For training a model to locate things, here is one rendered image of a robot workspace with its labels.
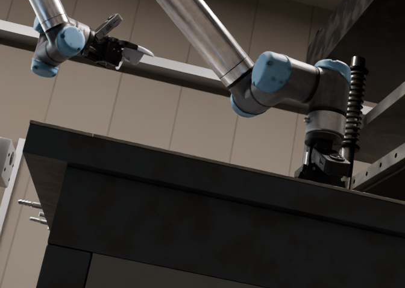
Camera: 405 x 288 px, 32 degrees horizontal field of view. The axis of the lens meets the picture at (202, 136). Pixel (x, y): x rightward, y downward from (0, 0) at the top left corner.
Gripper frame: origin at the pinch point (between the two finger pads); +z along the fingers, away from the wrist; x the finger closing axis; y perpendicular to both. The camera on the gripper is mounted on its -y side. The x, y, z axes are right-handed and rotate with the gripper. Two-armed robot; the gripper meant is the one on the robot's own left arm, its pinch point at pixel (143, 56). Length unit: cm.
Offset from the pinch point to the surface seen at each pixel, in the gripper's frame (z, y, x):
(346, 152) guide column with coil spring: 78, 7, 15
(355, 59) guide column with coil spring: 78, -29, 10
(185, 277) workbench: -45, 62, 127
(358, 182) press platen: 77, 18, 25
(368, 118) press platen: 83, -7, 17
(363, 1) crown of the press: 63, -43, 24
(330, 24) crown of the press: 80, -48, -12
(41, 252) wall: 66, 70, -208
